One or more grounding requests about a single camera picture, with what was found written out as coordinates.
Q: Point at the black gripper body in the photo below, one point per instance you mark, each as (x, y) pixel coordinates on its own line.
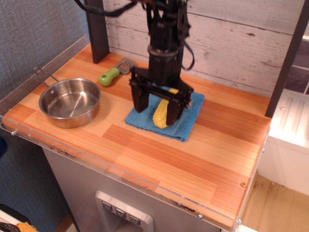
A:
(164, 71)

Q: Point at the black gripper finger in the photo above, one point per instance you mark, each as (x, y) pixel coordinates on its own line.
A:
(140, 96)
(174, 110)

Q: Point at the yellow plastic corn cob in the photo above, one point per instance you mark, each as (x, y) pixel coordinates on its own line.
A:
(160, 114)

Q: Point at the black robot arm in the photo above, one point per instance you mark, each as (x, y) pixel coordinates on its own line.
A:
(168, 28)

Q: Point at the blue cloth napkin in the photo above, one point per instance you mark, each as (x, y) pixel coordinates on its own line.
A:
(180, 130)

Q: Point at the stainless steel pan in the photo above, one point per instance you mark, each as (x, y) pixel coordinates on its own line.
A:
(68, 103)

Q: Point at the grey toy fridge cabinet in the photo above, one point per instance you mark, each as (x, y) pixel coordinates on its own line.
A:
(79, 184)

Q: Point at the clear acrylic edge guard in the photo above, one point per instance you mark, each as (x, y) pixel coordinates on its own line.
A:
(208, 176)

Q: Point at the silver dispenser button panel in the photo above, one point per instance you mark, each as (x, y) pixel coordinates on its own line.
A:
(118, 216)

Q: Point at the white toy sink unit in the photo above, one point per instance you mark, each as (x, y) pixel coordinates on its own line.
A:
(285, 157)

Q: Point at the orange object bottom left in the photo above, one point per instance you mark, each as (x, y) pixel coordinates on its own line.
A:
(25, 227)

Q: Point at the green handled grey spatula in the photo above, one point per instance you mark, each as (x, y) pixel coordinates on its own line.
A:
(122, 67)

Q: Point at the dark vertical post left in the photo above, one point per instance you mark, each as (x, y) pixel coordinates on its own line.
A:
(98, 36)

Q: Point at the dark vertical post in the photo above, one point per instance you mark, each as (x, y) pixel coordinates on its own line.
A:
(289, 59)
(98, 36)

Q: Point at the dark vertical post right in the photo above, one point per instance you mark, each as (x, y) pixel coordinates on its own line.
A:
(289, 59)

